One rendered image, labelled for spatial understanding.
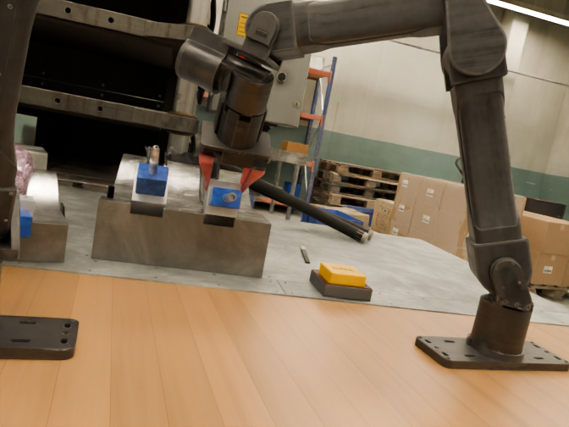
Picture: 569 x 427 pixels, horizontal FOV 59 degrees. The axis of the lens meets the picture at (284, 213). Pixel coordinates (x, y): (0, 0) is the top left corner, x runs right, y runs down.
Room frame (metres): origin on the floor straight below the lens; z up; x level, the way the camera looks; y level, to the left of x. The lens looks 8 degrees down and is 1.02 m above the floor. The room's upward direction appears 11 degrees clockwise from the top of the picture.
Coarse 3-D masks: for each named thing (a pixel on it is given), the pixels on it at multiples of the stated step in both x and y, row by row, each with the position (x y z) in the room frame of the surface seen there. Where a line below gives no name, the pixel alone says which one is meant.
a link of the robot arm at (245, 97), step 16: (224, 64) 0.66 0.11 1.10; (240, 64) 0.67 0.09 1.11; (256, 64) 0.69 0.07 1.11; (224, 80) 0.69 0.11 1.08; (240, 80) 0.65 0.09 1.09; (256, 80) 0.66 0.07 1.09; (272, 80) 0.67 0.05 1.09; (240, 96) 0.66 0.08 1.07; (256, 96) 0.66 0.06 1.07; (240, 112) 0.67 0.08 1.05; (256, 112) 0.68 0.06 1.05
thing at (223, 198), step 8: (216, 184) 0.76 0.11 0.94; (224, 184) 0.76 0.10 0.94; (232, 184) 0.77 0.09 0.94; (240, 184) 0.77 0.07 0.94; (208, 192) 0.75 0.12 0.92; (216, 192) 0.72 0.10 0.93; (224, 192) 0.72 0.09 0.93; (232, 192) 0.67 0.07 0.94; (240, 192) 0.73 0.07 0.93; (208, 200) 0.75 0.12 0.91; (216, 200) 0.72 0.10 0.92; (224, 200) 0.71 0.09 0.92; (232, 200) 0.67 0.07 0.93; (208, 208) 0.75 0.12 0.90; (216, 208) 0.75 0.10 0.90; (224, 208) 0.76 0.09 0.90; (232, 208) 0.75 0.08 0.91; (224, 216) 0.77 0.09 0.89; (232, 216) 0.76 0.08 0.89
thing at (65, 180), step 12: (60, 168) 1.73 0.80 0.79; (72, 168) 1.79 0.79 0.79; (84, 168) 1.86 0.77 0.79; (96, 168) 1.92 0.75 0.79; (108, 168) 2.00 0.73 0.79; (60, 180) 1.46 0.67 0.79; (72, 180) 1.51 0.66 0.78; (84, 180) 1.55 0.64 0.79; (96, 180) 1.59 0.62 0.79; (108, 180) 1.65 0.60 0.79
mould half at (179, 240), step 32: (128, 160) 1.00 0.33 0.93; (128, 192) 0.84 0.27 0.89; (192, 192) 0.96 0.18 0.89; (96, 224) 0.71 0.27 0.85; (128, 224) 0.72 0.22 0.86; (160, 224) 0.73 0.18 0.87; (192, 224) 0.74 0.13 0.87; (256, 224) 0.77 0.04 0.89; (96, 256) 0.71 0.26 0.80; (128, 256) 0.72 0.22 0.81; (160, 256) 0.73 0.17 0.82; (192, 256) 0.75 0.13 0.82; (224, 256) 0.76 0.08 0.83; (256, 256) 0.77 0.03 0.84
